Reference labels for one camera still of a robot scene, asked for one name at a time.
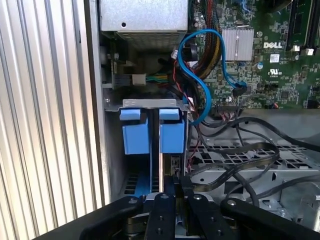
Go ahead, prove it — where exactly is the silver power supply unit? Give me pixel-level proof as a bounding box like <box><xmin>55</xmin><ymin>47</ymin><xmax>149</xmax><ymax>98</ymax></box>
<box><xmin>98</xmin><ymin>0</ymin><xmax>190</xmax><ymax>50</ymax></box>

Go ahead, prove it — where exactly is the hard disk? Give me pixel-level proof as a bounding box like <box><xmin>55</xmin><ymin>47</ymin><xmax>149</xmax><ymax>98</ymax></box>
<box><xmin>119</xmin><ymin>107</ymin><xmax>161</xmax><ymax>198</ymax></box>
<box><xmin>157</xmin><ymin>107</ymin><xmax>189</xmax><ymax>177</ymax></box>

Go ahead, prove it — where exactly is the grey metal disk bay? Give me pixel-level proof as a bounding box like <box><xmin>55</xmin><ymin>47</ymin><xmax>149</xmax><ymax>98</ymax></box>
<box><xmin>103</xmin><ymin>98</ymin><xmax>191</xmax><ymax>198</ymax></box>

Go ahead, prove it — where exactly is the blue SATA wire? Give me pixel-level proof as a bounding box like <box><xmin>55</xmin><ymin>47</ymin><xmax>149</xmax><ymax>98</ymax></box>
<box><xmin>178</xmin><ymin>28</ymin><xmax>248</xmax><ymax>126</ymax></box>

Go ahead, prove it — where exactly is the black front panel connector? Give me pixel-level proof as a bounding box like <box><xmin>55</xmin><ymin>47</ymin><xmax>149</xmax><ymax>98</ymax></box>
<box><xmin>215</xmin><ymin>103</ymin><xmax>242</xmax><ymax>120</ymax></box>

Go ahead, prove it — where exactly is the yellow black power wire bundle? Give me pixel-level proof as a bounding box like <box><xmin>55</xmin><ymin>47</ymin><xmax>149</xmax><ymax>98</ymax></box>
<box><xmin>197</xmin><ymin>0</ymin><xmax>224</xmax><ymax>80</ymax></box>

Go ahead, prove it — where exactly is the grey metal PC case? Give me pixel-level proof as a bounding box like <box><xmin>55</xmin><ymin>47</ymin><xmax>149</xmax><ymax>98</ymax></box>
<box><xmin>84</xmin><ymin>0</ymin><xmax>320</xmax><ymax>226</ymax></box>

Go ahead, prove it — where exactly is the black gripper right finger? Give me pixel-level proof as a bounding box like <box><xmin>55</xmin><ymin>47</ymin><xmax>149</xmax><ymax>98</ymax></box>
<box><xmin>181</xmin><ymin>176</ymin><xmax>320</xmax><ymax>240</ymax></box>

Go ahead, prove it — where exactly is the thick black round wire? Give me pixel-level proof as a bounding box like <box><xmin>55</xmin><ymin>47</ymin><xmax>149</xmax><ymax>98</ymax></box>
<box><xmin>199</xmin><ymin>116</ymin><xmax>320</xmax><ymax>148</ymax></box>

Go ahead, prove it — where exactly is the black RAM slot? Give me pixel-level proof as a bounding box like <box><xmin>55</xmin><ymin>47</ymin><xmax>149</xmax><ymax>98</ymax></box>
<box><xmin>286</xmin><ymin>0</ymin><xmax>302</xmax><ymax>52</ymax></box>
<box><xmin>305</xmin><ymin>0</ymin><xmax>320</xmax><ymax>56</ymax></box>

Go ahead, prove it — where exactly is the green Dell motherboard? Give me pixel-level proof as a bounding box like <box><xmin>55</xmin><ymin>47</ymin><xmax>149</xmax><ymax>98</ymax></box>
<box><xmin>187</xmin><ymin>0</ymin><xmax>320</xmax><ymax>111</ymax></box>

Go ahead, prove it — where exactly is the silver finned chipset heatsink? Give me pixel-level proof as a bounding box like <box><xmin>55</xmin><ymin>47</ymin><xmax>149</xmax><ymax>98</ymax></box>
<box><xmin>221</xmin><ymin>27</ymin><xmax>255</xmax><ymax>62</ymax></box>

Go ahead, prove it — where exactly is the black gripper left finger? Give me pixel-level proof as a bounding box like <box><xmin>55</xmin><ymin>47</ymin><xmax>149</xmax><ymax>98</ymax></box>
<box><xmin>32</xmin><ymin>175</ymin><xmax>177</xmax><ymax>240</ymax></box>

